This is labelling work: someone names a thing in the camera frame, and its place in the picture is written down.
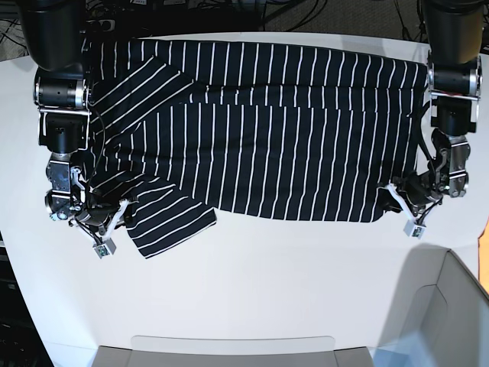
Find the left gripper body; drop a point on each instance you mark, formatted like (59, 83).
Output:
(417, 195)

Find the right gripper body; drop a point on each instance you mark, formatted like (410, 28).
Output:
(99, 221)

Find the navy white striped T-shirt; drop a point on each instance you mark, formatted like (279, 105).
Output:
(277, 131)

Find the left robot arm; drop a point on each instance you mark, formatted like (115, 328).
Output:
(454, 31)

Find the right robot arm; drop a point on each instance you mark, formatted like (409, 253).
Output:
(54, 32)

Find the orange object at edge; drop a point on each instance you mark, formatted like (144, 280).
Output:
(483, 257)

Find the white storage bin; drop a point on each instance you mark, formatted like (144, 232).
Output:
(438, 315)

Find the grey plastic tray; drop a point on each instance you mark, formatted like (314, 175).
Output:
(163, 351)

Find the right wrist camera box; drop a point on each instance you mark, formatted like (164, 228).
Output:
(106, 248)

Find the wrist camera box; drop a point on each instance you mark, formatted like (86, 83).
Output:
(106, 248)
(413, 229)

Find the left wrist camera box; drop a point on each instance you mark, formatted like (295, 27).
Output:
(413, 229)

